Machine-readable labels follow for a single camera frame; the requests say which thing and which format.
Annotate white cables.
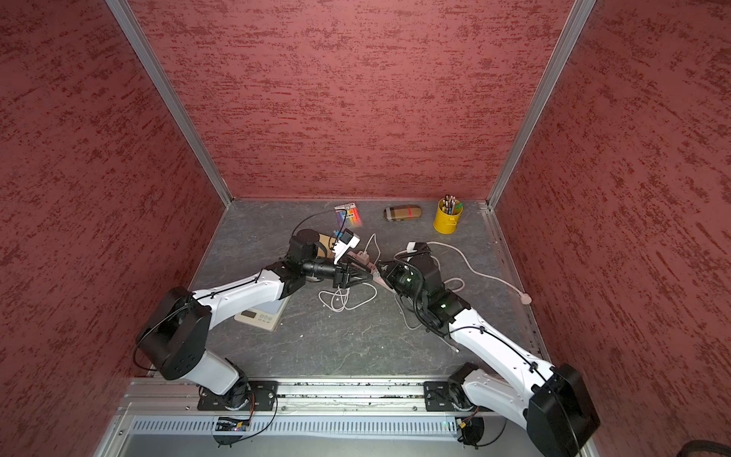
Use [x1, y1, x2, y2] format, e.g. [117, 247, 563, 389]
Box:
[318, 282, 379, 313]

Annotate white electronic scale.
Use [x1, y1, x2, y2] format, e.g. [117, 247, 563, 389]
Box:
[234, 297, 290, 331]

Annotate rainbow highlighter pack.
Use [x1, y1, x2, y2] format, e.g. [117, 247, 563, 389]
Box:
[334, 202, 363, 229]

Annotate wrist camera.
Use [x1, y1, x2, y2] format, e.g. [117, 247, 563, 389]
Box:
[331, 230, 361, 264]
[407, 242, 430, 256]

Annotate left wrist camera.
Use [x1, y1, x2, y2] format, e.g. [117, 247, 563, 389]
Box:
[331, 230, 361, 264]

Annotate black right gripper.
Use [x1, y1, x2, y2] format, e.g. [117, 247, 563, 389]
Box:
[374, 257, 428, 305]

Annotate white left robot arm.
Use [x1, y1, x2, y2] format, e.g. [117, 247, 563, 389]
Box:
[133, 230, 372, 411]

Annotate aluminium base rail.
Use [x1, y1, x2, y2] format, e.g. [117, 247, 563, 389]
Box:
[96, 376, 550, 456]

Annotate yellow metal pencil bucket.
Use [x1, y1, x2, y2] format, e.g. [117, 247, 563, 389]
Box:
[433, 200, 464, 234]

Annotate white usb charging cable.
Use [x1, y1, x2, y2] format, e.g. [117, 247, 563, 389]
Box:
[356, 232, 383, 270]

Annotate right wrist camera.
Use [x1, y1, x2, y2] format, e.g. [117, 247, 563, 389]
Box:
[407, 242, 430, 256]

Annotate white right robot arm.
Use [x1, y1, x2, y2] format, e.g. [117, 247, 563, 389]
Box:
[376, 249, 601, 456]

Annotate aluminium corner post left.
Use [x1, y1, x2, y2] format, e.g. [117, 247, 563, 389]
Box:
[106, 0, 234, 208]

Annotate pink power strip cord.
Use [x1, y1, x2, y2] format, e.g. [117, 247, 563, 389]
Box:
[425, 241, 533, 307]

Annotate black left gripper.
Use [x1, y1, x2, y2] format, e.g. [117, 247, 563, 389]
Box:
[303, 253, 373, 289]

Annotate aluminium corner post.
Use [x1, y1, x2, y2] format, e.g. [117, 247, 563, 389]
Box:
[106, 0, 234, 208]
[487, 0, 596, 211]

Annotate bundle of colored pencils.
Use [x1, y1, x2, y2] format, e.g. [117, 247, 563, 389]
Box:
[441, 194, 463, 215]

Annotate pink power strip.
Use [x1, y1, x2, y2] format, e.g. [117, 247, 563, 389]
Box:
[351, 251, 394, 293]

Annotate aluminium corner post right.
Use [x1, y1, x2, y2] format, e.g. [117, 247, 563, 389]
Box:
[487, 0, 596, 211]

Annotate plaid brown glasses case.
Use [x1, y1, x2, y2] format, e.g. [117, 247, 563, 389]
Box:
[384, 205, 423, 222]

